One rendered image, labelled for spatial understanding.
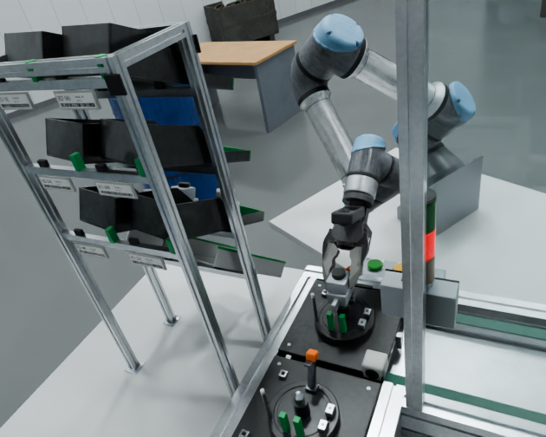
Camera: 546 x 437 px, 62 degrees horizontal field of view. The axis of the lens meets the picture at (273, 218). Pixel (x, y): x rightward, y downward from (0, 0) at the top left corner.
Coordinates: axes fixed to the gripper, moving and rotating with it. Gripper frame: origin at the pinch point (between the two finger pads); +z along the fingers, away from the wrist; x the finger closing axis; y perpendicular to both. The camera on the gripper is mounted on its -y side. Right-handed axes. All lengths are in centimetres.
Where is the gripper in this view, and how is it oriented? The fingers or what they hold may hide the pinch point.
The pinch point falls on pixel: (338, 280)
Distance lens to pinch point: 99.8
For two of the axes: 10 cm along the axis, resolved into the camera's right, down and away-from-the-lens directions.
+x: -8.9, -1.1, 4.4
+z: -2.4, 9.4, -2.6
